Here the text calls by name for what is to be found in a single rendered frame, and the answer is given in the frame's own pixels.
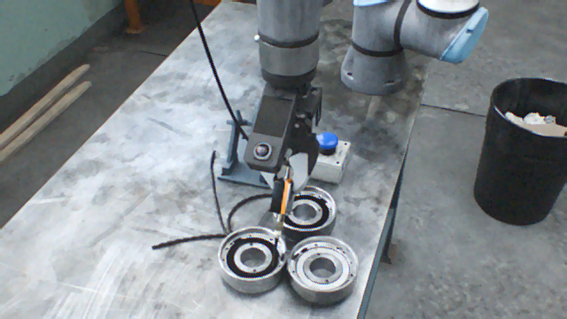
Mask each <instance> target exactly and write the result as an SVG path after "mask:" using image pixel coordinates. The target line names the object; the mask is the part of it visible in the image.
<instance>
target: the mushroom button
mask: <svg viewBox="0 0 567 319"><path fill-rule="evenodd" d="M316 139H317V140H318V142H319V144H320V147H321V148H323V149H324V150H325V151H329V150H330V149H334V148H336V147H337V146H338V137H337V136H336V135H335V134H332V133H329V132H325V133H321V134H320V135H319V136H318V137H317V138H316Z"/></svg>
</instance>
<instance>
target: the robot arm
mask: <svg viewBox="0 0 567 319"><path fill-rule="evenodd" d="M333 1H334V0H257V20H258V34H257V35H256V36H255V37H254V41H255V42H256V43H259V58H260V74H261V77H262V78H263V80H264V81H265V82H267V83H266V84H265V86H264V89H263V92H262V95H261V98H260V102H259V106H258V109H257V112H256V115H255V118H254V121H253V125H252V130H251V133H250V135H249V139H248V142H247V146H246V148H245V154H244V157H243V159H244V161H245V163H246V165H247V166H248V167H249V168H250V169H253V170H258V171H261V173H262V175H263V176H264V178H265V179H266V181H267V182H268V184H269V185H270V187H271V188H272V189H274V182H275V180H277V179H278V177H277V174H276V173H278V172H279V171H280V170H281V167H282V164H283V161H284V156H285V153H286V149H287V148H288V149H291V150H292V154H291V157H290V163H291V166H292V167H293V169H294V174H293V176H292V180H293V181H294V184H293V187H292V191H293V192H294V194H295V195H298V194H299V193H300V192H301V191H302V190H303V189H304V187H305V186H306V184H307V180H308V178H309V176H310V175H311V173H312V170H313V168H314V166H315V163H316V161H317V159H318V156H319V152H320V144H319V142H318V140H317V139H316V135H317V134H316V133H312V130H313V128H312V125H313V122H312V119H313V118H314V115H315V126H316V127H317V126H318V123H319V121H320V119H321V116H322V88H319V87H313V86H311V81H312V80H313V79H314V78H315V75H316V66H317V64H318V61H319V39H320V31H319V29H320V12H321V9H322V8H323V7H324V6H326V5H327V4H330V3H331V2H333ZM353 3H354V13H353V32H352V43H351V46H350V48H349V50H348V52H347V54H346V57H345V59H344V61H343V64H342V66H341V80H342V82H343V83H344V84H345V85H346V86H347V87H348V88H349V89H352V90H354V91H356V92H359V93H361V94H370V95H385V94H391V93H393V92H396V91H398V90H400V89H402V88H404V87H405V86H406V84H407V81H408V64H407V60H406V55H405V51H404V49H407V50H410V51H414V52H417V53H420V54H422V55H424V56H427V57H430V58H435V59H437V60H438V61H439V62H441V61H443V62H447V63H449V64H453V65H458V64H461V63H462V62H463V61H464V60H465V59H466V58H467V57H468V56H469V55H470V53H471V52H472V50H473V49H474V47H475V45H476V44H477V42H478V39H479V37H480V36H481V34H482V32H483V30H484V27H485V24H486V21H487V17H488V11H487V10H486V9H484V7H478V5H479V0H354V2H353ZM313 91H316V92H317V94H316V95H315V94H311V93H310V92H313ZM318 111H319V112H318Z"/></svg>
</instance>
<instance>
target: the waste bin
mask: <svg viewBox="0 0 567 319"><path fill-rule="evenodd" d="M506 113H512V114H513V115H514V116H516V117H518V118H522V120H523V118H524V117H525V116H527V115H528V114H530V113H537V114H538V115H539V116H540V117H544V119H543V120H545V118H546V117H548V116H551V117H554V118H555V125H558V126H561V127H565V128H567V83H565V82H560V81H558V80H554V79H549V78H544V77H538V76H520V77H515V78H510V79H507V80H505V81H503V82H501V83H499V84H498V85H497V86H496V87H495V88H494V89H493V91H492V94H491V96H490V105H489V108H488V112H487V116H486V122H485V124H486V125H485V136H484V141H483V145H482V150H481V154H480V159H479V163H478V171H477V175H476V180H475V184H474V189H473V193H474V197H475V200H476V201H477V203H478V204H479V206H480V207H481V208H482V209H483V210H484V211H486V212H487V213H488V214H490V215H491V216H492V217H494V218H496V219H498V220H501V221H503V222H508V223H513V224H533V223H536V222H540V221H541V220H543V219H544V218H546V217H547V215H548V213H549V212H550V210H551V208H552V206H553V204H554V203H555V202H556V201H557V199H558V197H559V195H560V193H561V192H562V190H563V187H564V185H565V184H566V183H567V130H566V132H565V134H564V136H550V135H545V134H541V133H537V132H534V131H531V130H529V129H526V128H522V127H520V126H518V125H517V124H516V123H514V122H512V121H510V120H509V119H508V118H506V117H505V115H506ZM523 121H524V120H523Z"/></svg>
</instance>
